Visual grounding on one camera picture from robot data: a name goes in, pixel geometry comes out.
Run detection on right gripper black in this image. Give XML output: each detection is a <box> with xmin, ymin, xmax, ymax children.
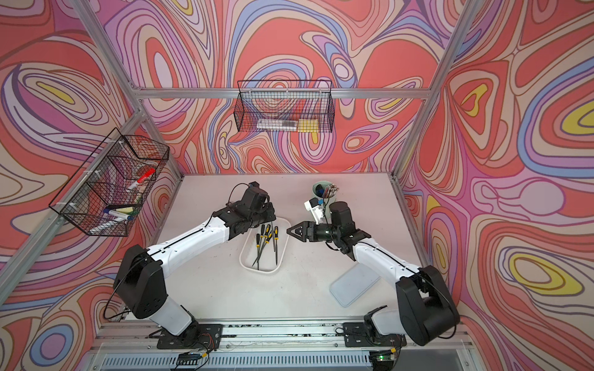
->
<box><xmin>288</xmin><ymin>221</ymin><xmax>340</xmax><ymax>243</ymax></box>

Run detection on file tool four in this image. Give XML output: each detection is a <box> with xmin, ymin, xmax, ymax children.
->
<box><xmin>257</xmin><ymin>224</ymin><xmax>265</xmax><ymax>250</ymax></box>

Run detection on file tool three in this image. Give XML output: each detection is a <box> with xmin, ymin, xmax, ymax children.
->
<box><xmin>261</xmin><ymin>224</ymin><xmax>272</xmax><ymax>252</ymax></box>

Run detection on file tool one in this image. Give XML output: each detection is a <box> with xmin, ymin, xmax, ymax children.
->
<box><xmin>273</xmin><ymin>226</ymin><xmax>279</xmax><ymax>267</ymax></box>

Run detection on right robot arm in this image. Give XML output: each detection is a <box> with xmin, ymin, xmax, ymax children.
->
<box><xmin>286</xmin><ymin>201</ymin><xmax>460</xmax><ymax>346</ymax></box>

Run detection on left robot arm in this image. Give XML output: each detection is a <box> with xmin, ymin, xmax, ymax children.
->
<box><xmin>113</xmin><ymin>182</ymin><xmax>276</xmax><ymax>341</ymax></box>

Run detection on file tool six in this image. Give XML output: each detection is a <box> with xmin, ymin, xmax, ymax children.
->
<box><xmin>252</xmin><ymin>248</ymin><xmax>263</xmax><ymax>266</ymax></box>

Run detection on white plastic storage box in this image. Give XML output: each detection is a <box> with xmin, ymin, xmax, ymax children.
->
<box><xmin>239</xmin><ymin>217</ymin><xmax>290</xmax><ymax>275</ymax></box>

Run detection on translucent box lid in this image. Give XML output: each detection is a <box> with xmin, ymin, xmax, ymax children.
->
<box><xmin>329</xmin><ymin>263</ymin><xmax>380</xmax><ymax>308</ymax></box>

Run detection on yellow box in basket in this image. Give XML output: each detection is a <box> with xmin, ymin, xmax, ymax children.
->
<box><xmin>297</xmin><ymin>119</ymin><xmax>320</xmax><ymax>133</ymax></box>

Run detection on green pen cup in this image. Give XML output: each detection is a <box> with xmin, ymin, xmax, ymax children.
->
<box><xmin>312</xmin><ymin>181</ymin><xmax>337</xmax><ymax>203</ymax></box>

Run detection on pens in cup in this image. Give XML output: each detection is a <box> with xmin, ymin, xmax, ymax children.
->
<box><xmin>315</xmin><ymin>183</ymin><xmax>339</xmax><ymax>199</ymax></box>

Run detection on clear case in basket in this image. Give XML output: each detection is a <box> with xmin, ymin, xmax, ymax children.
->
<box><xmin>256</xmin><ymin>118</ymin><xmax>299</xmax><ymax>131</ymax></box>

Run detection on red marker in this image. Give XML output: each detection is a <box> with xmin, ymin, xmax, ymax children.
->
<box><xmin>126</xmin><ymin>168</ymin><xmax>156</xmax><ymax>191</ymax></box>

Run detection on green marker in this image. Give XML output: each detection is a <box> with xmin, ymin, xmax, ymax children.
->
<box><xmin>115</xmin><ymin>207</ymin><xmax>139</xmax><ymax>216</ymax></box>

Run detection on blue white marker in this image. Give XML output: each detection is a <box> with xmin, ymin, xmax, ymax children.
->
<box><xmin>103</xmin><ymin>209</ymin><xmax>133</xmax><ymax>221</ymax></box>

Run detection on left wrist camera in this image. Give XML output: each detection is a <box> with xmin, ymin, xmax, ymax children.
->
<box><xmin>244</xmin><ymin>182</ymin><xmax>270</xmax><ymax>210</ymax></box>

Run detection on black wire basket back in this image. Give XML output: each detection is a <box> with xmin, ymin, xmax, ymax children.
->
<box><xmin>234</xmin><ymin>78</ymin><xmax>335</xmax><ymax>133</ymax></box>

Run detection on black wire basket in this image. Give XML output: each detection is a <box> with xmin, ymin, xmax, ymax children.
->
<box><xmin>234</xmin><ymin>78</ymin><xmax>335</xmax><ymax>133</ymax></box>
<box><xmin>49</xmin><ymin>128</ymin><xmax>170</xmax><ymax>237</ymax></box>

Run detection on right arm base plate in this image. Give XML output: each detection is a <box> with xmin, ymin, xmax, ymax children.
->
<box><xmin>335</xmin><ymin>322</ymin><xmax>407</xmax><ymax>349</ymax></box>

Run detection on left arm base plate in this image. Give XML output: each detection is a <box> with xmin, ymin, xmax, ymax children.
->
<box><xmin>157</xmin><ymin>324</ymin><xmax>224</xmax><ymax>351</ymax></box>

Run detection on black wire basket left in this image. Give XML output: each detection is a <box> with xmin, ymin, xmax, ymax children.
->
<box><xmin>49</xmin><ymin>128</ymin><xmax>170</xmax><ymax>237</ymax></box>

